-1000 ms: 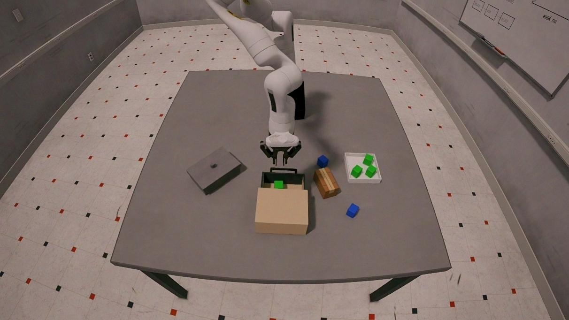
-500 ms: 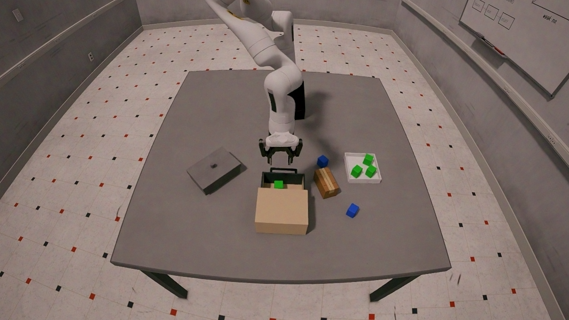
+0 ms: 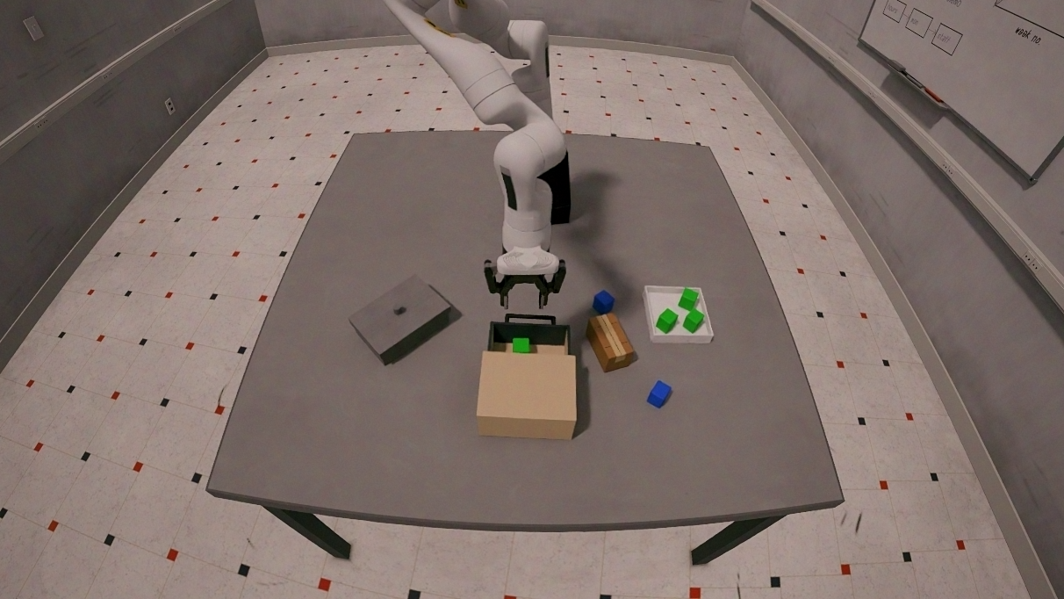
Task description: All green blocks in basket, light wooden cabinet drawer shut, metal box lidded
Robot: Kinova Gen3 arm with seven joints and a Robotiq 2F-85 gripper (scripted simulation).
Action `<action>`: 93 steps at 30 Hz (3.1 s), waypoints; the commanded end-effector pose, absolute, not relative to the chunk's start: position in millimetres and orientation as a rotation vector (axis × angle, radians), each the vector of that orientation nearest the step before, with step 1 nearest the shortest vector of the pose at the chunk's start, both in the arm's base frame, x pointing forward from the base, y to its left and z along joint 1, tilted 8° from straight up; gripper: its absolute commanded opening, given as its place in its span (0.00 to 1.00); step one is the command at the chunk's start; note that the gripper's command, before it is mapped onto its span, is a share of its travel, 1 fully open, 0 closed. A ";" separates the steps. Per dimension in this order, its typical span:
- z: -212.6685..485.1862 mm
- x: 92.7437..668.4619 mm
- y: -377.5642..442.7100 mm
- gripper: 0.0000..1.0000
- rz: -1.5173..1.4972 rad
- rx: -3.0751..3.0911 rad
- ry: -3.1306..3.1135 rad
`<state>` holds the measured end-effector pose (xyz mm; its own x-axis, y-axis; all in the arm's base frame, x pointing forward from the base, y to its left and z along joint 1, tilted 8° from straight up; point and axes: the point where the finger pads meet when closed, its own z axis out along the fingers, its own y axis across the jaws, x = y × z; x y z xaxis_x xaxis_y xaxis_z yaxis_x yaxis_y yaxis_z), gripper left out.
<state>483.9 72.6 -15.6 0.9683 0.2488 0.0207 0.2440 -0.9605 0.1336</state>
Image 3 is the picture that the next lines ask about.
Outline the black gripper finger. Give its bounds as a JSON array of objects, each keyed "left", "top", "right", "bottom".
[
  {"left": 530, "top": 260, "right": 566, "bottom": 309},
  {"left": 485, "top": 260, "right": 521, "bottom": 309}
]

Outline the brown cardboard box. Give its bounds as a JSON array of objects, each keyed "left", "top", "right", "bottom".
[{"left": 586, "top": 313, "right": 634, "bottom": 373}]

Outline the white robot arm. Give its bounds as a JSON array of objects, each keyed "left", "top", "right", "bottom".
[{"left": 382, "top": 0, "right": 566, "bottom": 274}]

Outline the small blue block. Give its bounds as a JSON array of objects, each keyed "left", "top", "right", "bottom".
[
  {"left": 647, "top": 380, "right": 672, "bottom": 407},
  {"left": 593, "top": 290, "right": 615, "bottom": 315}
]

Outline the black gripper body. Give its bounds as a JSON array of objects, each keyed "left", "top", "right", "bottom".
[{"left": 503, "top": 246, "right": 550, "bottom": 284}]

